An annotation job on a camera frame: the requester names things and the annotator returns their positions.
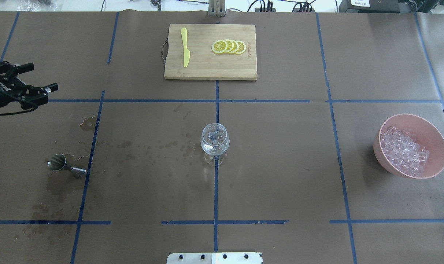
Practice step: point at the clear wine glass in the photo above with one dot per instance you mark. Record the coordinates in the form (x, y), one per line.
(215, 142)

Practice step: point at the lemon slice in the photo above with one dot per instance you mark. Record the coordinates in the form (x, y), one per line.
(241, 47)
(235, 47)
(229, 46)
(220, 47)

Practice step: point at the pink bowl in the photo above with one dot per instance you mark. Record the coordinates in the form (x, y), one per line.
(426, 135)

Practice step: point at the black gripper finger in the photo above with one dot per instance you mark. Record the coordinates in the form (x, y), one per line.
(34, 97)
(8, 71)

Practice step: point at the plastic bag clutter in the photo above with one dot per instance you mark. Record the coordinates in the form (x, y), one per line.
(40, 5)

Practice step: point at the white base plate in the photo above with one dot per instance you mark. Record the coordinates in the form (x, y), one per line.
(215, 258)

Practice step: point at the yellow plastic knife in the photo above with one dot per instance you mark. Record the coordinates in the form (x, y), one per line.
(186, 51)

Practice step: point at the aluminium frame post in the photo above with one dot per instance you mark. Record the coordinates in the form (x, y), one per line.
(216, 8)

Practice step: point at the black box with label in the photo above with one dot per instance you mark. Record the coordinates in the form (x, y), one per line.
(369, 6)

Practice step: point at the steel double jigger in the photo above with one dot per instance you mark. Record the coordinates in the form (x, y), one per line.
(58, 162)

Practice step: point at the ice cubes pile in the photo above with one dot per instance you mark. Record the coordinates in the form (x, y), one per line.
(403, 151)

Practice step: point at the bamboo cutting board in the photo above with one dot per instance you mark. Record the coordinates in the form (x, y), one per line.
(206, 65)

